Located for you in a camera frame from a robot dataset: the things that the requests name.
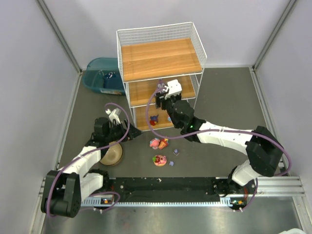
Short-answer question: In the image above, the white wire wooden shelf rack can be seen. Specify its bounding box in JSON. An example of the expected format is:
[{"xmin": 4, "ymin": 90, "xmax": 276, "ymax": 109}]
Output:
[{"xmin": 116, "ymin": 22, "xmax": 207, "ymax": 131}]

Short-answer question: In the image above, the tan overturned bowl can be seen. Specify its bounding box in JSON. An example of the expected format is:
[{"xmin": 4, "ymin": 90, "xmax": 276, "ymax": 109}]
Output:
[{"xmin": 99, "ymin": 141, "xmax": 123, "ymax": 166}]

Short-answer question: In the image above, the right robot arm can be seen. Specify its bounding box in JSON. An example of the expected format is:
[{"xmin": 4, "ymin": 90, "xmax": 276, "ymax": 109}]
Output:
[{"xmin": 155, "ymin": 93, "xmax": 283, "ymax": 195}]

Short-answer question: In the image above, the blue stitch toy figure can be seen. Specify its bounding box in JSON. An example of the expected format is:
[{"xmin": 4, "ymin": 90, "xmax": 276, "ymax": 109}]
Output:
[{"xmin": 149, "ymin": 115, "xmax": 159, "ymax": 126}]

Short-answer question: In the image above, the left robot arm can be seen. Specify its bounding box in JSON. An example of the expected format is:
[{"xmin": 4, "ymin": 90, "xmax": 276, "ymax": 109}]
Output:
[{"xmin": 40, "ymin": 117, "xmax": 142, "ymax": 218}]

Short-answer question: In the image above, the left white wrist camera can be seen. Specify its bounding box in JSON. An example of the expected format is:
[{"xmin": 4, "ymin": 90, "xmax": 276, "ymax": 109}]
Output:
[{"xmin": 105, "ymin": 108, "xmax": 121, "ymax": 124}]

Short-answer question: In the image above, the purple bunny pink donut toy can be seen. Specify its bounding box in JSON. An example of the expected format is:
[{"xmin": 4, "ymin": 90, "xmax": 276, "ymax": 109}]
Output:
[{"xmin": 157, "ymin": 79, "xmax": 167, "ymax": 93}]

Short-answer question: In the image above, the teal plastic bin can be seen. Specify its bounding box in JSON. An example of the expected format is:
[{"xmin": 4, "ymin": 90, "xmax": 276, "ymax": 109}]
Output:
[{"xmin": 82, "ymin": 58, "xmax": 125, "ymax": 96}]

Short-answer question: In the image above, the dark blue object in bin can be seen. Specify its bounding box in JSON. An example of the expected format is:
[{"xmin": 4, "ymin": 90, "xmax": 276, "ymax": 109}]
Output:
[{"xmin": 104, "ymin": 72, "xmax": 116, "ymax": 80}]

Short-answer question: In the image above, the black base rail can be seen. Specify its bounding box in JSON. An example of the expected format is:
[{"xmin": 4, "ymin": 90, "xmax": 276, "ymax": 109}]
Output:
[{"xmin": 107, "ymin": 176, "xmax": 234, "ymax": 203}]

